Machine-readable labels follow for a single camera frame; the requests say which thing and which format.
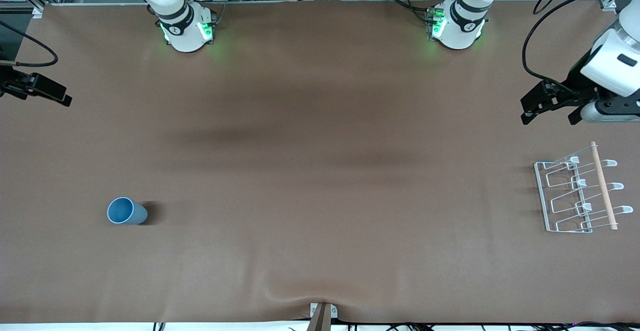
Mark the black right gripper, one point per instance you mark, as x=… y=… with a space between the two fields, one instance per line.
x=11 y=84

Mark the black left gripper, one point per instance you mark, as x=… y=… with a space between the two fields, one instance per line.
x=573 y=88

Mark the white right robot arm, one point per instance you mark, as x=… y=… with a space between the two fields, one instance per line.
x=180 y=26

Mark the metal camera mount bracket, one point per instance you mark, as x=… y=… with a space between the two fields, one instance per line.
x=322 y=318

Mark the aluminium frame corner bracket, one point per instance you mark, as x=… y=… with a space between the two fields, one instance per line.
x=38 y=11
x=607 y=3

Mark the brown table mat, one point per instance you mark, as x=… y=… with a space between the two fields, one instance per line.
x=320 y=146

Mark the blue plastic cup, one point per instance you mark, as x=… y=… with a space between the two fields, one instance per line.
x=125 y=212

